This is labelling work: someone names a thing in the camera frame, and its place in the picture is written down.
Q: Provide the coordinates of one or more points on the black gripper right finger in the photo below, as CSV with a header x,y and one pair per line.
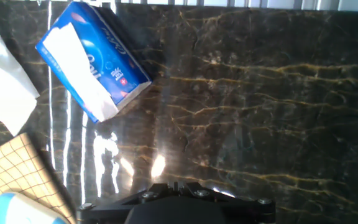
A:
x,y
244,208

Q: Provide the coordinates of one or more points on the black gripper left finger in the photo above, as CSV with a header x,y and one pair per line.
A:
x,y
117,208

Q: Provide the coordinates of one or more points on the blue and white desk lamp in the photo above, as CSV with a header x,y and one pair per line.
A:
x,y
17,211

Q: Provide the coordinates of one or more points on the black marble table mat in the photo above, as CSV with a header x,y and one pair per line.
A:
x,y
244,109

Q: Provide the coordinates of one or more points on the wooden grid board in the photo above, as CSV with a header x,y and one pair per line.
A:
x,y
8,165

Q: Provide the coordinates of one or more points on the blue tissue box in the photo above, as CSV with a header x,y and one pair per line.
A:
x,y
104,56

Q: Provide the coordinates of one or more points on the loose white tissue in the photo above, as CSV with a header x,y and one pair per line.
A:
x,y
2,87

